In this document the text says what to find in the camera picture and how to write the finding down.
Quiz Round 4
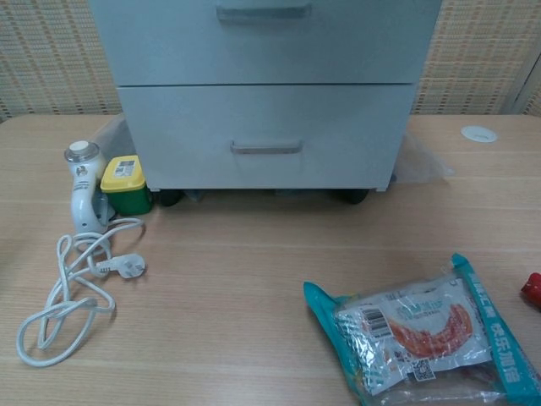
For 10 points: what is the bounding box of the black cabinet caster wheel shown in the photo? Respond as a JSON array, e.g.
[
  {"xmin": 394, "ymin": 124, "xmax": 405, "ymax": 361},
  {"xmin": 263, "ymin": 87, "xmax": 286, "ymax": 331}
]
[
  {"xmin": 337, "ymin": 189, "xmax": 369, "ymax": 206},
  {"xmin": 156, "ymin": 190, "xmax": 185, "ymax": 208}
]

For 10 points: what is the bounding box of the white drawer cabinet body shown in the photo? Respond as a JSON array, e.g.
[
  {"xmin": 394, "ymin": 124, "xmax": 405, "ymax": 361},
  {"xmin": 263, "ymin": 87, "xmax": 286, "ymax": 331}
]
[{"xmin": 86, "ymin": 0, "xmax": 445, "ymax": 194}]

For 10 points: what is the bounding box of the green box with yellow lid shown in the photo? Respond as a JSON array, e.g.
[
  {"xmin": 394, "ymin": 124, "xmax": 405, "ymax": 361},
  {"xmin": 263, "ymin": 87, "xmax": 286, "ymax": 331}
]
[{"xmin": 99, "ymin": 154, "xmax": 154, "ymax": 216}]

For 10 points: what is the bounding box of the clear plastic sheet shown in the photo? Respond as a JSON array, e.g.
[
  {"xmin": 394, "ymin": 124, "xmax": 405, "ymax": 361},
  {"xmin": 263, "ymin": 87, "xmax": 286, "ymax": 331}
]
[{"xmin": 391, "ymin": 129, "xmax": 456, "ymax": 185}]

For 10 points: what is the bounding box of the white handheld massager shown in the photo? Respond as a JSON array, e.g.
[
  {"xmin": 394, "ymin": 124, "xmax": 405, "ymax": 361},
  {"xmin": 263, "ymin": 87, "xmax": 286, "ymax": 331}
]
[{"xmin": 63, "ymin": 140, "xmax": 116, "ymax": 234}]

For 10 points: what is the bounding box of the teal sausage snack package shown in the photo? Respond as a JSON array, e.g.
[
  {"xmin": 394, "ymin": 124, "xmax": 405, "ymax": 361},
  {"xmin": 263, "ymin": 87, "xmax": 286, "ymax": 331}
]
[{"xmin": 303, "ymin": 252, "xmax": 541, "ymax": 406}]

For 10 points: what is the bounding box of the woven bamboo screen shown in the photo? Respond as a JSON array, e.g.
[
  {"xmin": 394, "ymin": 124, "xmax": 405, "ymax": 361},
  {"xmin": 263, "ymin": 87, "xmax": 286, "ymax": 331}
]
[{"xmin": 0, "ymin": 0, "xmax": 541, "ymax": 123}]

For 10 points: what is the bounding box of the red object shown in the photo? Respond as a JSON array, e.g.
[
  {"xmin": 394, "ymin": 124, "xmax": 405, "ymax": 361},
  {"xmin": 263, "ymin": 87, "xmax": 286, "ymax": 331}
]
[{"xmin": 520, "ymin": 272, "xmax": 541, "ymax": 306}]

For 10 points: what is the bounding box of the grey metal cabinet drawer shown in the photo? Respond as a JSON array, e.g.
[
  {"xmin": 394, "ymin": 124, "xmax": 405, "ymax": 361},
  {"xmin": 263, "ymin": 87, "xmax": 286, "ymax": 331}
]
[
  {"xmin": 87, "ymin": 0, "xmax": 444, "ymax": 87},
  {"xmin": 117, "ymin": 82, "xmax": 418, "ymax": 190}
]

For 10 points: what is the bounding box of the white table cable grommet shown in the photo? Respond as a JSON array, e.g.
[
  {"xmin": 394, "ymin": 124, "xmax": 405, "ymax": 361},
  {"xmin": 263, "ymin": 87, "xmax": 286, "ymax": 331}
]
[{"xmin": 460, "ymin": 124, "xmax": 499, "ymax": 144}]

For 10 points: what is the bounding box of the white power cord with plug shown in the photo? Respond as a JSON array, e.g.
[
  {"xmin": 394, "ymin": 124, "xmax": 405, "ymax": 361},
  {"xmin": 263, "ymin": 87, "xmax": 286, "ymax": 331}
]
[{"xmin": 15, "ymin": 217, "xmax": 149, "ymax": 367}]

